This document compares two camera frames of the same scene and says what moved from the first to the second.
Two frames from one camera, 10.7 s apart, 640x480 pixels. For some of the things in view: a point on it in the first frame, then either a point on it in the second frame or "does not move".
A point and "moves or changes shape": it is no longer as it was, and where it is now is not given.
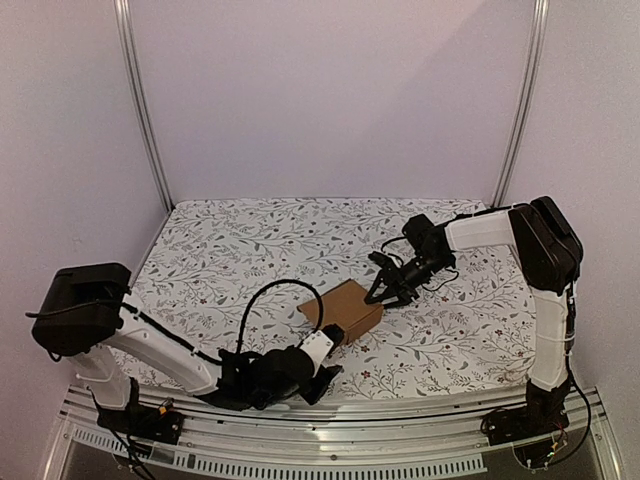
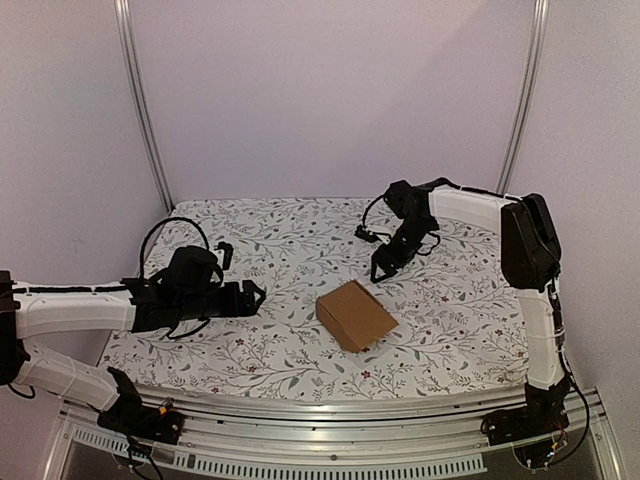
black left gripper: (326, 377) -> (248, 307)
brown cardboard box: (345, 306) moves or changes shape
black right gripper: (397, 279) -> (388, 257)
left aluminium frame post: (126, 26) does not move
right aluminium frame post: (540, 27) does not move
